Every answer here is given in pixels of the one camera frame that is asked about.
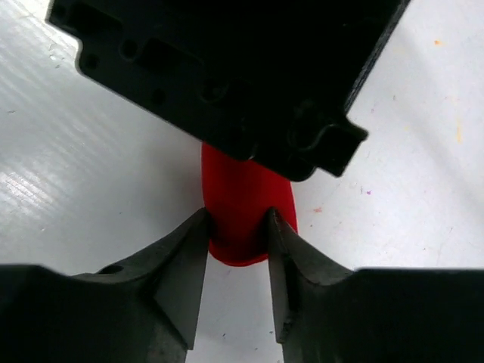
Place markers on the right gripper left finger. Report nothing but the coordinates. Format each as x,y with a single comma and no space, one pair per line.
143,308

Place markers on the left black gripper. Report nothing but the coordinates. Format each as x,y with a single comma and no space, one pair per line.
267,81

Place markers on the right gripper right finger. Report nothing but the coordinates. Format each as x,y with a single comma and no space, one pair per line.
324,312

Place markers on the red sock white pattern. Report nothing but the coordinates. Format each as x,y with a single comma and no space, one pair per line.
237,195

